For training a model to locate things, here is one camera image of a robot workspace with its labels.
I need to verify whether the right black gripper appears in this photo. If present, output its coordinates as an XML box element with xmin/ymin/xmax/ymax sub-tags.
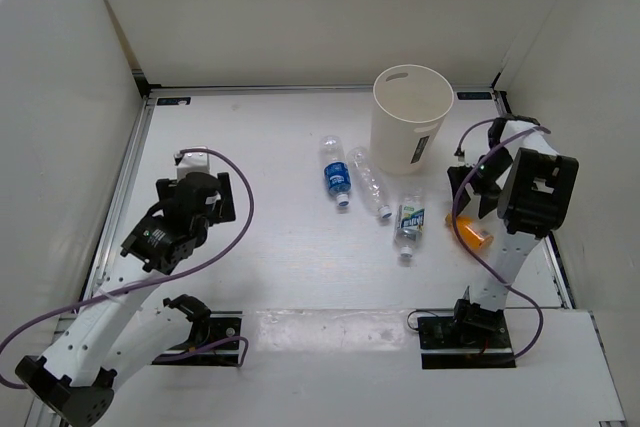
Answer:
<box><xmin>446</xmin><ymin>145</ymin><xmax>513</xmax><ymax>219</ymax></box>

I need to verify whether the orange juice bottle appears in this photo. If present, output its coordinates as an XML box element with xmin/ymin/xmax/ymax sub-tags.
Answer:
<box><xmin>456</xmin><ymin>215</ymin><xmax>494</xmax><ymax>252</ymax></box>

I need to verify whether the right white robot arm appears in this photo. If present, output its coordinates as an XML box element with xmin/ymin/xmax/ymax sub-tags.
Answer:
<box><xmin>447</xmin><ymin>114</ymin><xmax>579</xmax><ymax>347</ymax></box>

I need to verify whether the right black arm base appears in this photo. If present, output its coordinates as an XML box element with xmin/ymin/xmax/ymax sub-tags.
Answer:
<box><xmin>406</xmin><ymin>309</ymin><xmax>516</xmax><ymax>370</ymax></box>

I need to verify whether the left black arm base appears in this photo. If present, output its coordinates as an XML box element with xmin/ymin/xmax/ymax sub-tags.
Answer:
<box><xmin>152</xmin><ymin>311</ymin><xmax>244</xmax><ymax>367</ymax></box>

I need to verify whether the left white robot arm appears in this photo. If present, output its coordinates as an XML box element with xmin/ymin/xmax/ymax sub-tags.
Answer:
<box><xmin>15</xmin><ymin>171</ymin><xmax>236</xmax><ymax>426</ymax></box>

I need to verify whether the cream plastic bin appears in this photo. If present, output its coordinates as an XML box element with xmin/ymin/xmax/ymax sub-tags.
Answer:
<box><xmin>369</xmin><ymin>64</ymin><xmax>455</xmax><ymax>175</ymax></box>

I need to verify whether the green blue label bottle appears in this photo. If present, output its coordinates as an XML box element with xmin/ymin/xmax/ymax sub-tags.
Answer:
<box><xmin>394</xmin><ymin>192</ymin><xmax>425</xmax><ymax>261</ymax></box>

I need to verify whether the clear crumpled plastic bottle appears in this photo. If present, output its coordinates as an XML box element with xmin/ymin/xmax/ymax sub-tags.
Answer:
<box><xmin>347</xmin><ymin>146</ymin><xmax>392</xmax><ymax>221</ymax></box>

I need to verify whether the blue label water bottle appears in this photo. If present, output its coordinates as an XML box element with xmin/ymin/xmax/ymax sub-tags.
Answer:
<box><xmin>319</xmin><ymin>135</ymin><xmax>351</xmax><ymax>209</ymax></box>

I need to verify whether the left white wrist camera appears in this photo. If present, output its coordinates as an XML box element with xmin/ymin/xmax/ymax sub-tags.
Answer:
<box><xmin>174</xmin><ymin>146</ymin><xmax>211</xmax><ymax>181</ymax></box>

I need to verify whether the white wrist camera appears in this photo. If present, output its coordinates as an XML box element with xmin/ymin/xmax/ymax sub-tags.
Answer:
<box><xmin>454</xmin><ymin>144</ymin><xmax>473</xmax><ymax>168</ymax></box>
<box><xmin>174</xmin><ymin>146</ymin><xmax>211</xmax><ymax>181</ymax></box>

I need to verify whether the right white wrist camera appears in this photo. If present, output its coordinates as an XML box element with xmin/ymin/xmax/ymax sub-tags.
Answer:
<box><xmin>454</xmin><ymin>144</ymin><xmax>473</xmax><ymax>168</ymax></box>

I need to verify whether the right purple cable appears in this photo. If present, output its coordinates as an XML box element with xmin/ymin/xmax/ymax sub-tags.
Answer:
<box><xmin>451</xmin><ymin>119</ymin><xmax>547</xmax><ymax>361</ymax></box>

